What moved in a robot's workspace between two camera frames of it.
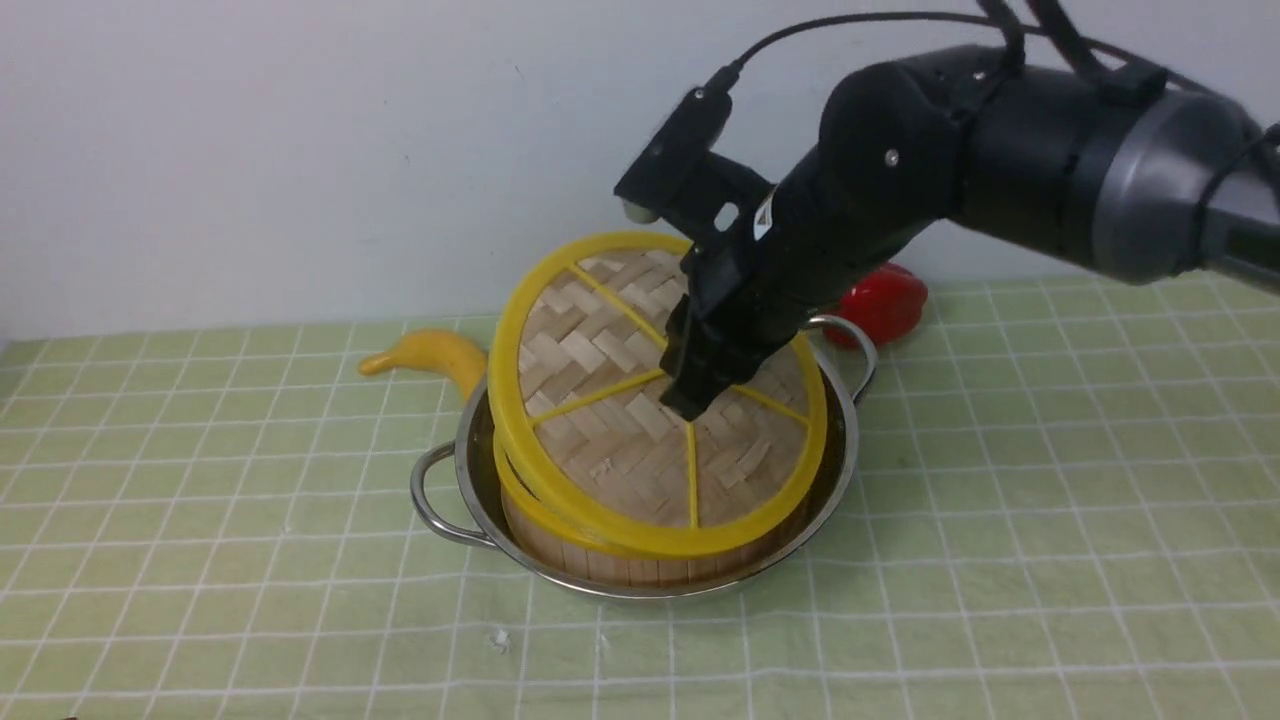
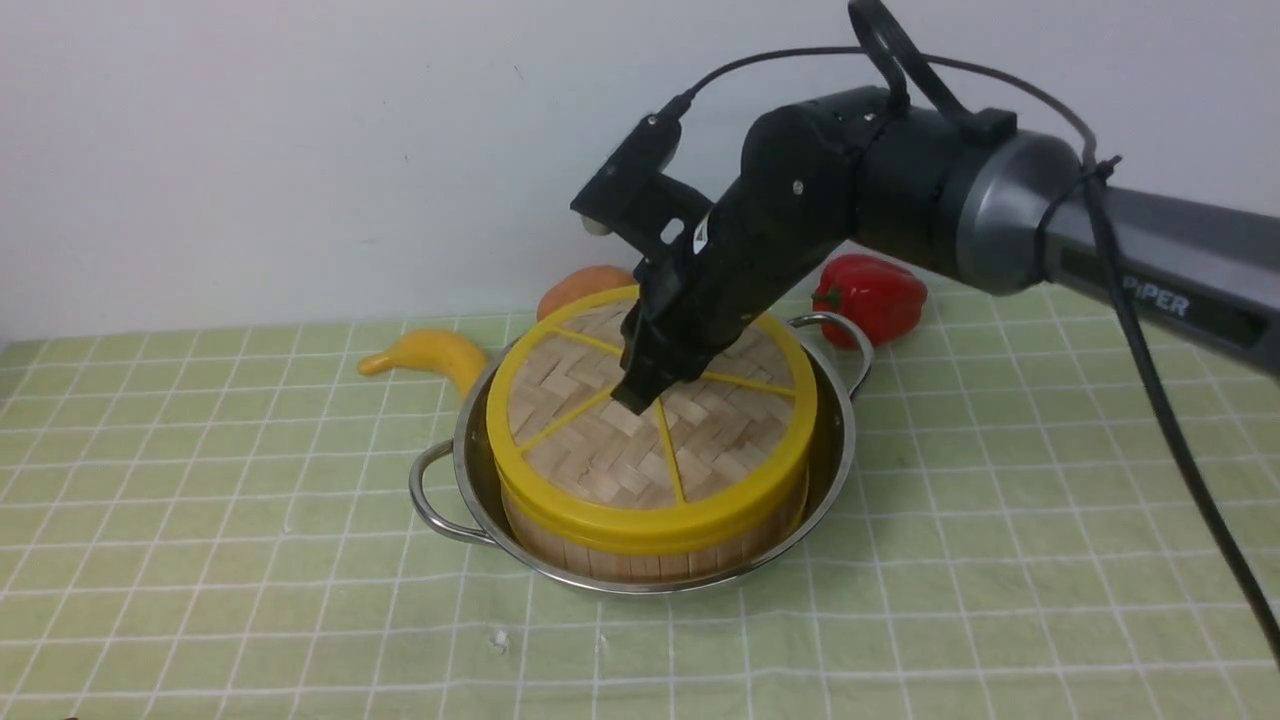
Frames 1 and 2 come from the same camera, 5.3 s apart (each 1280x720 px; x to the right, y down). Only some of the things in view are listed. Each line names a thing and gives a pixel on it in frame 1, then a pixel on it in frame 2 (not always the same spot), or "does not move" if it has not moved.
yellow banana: (458, 358) does not move
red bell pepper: (887, 304) does not move
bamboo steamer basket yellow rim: (523, 523) to (656, 531)
